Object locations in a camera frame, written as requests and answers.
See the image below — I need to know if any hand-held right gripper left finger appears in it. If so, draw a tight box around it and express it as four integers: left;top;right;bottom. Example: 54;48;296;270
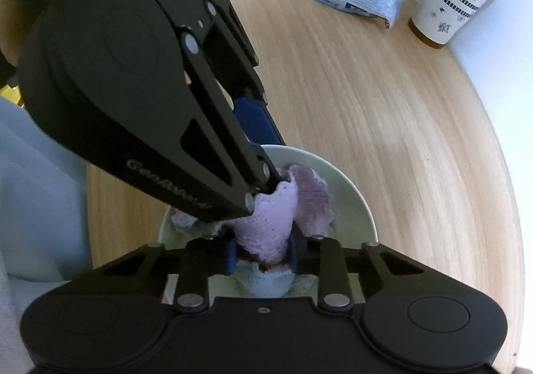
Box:
102;237;239;314

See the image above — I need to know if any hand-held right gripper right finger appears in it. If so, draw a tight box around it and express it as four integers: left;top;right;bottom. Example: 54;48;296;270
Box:
287;232;425;312

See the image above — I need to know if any cream ceramic bowl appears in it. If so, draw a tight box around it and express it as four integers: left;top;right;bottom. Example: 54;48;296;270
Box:
160;145;379;300

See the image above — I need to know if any pink cleaning cloth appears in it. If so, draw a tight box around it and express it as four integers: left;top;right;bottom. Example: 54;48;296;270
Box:
171;163;334;300

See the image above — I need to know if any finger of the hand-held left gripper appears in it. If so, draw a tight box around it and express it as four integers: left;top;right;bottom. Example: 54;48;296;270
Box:
125;26;290;227
199;0;289;150

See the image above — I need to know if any light blue clothing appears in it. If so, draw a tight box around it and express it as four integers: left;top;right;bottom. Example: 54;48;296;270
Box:
0;97;95;374

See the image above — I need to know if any person's left forearm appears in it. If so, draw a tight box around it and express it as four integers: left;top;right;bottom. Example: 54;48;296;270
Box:
0;0;26;68

